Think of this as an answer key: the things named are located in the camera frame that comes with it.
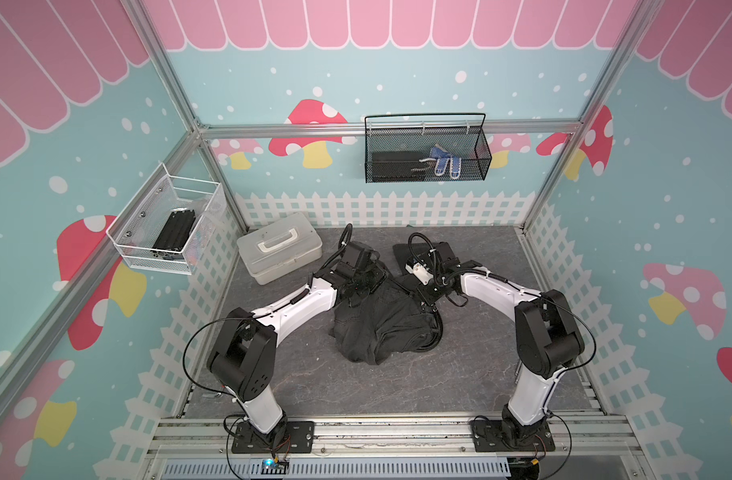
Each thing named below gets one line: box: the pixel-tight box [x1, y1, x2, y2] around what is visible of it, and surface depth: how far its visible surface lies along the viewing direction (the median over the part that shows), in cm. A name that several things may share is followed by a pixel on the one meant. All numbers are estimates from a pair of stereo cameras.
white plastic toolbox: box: [237, 212, 323, 285], surface depth 102 cm
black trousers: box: [330, 243, 438, 365], surface depth 88 cm
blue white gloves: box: [411, 144, 462, 180], surface depth 83 cm
